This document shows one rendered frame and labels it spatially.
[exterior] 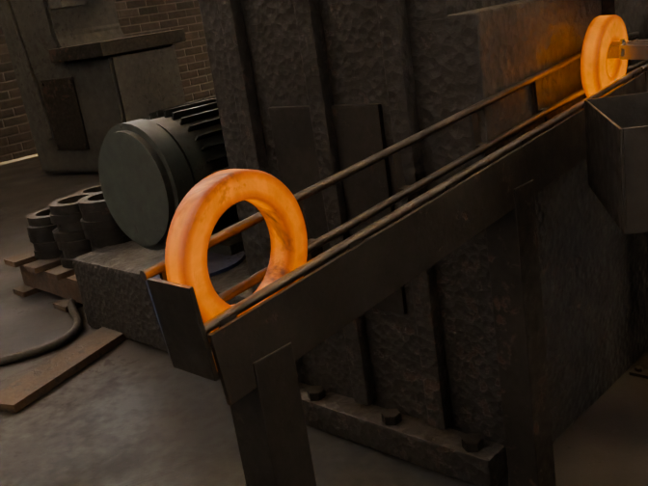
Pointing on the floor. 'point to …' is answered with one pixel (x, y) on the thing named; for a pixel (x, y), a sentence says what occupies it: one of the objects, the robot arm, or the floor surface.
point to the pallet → (65, 244)
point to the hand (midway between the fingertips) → (605, 49)
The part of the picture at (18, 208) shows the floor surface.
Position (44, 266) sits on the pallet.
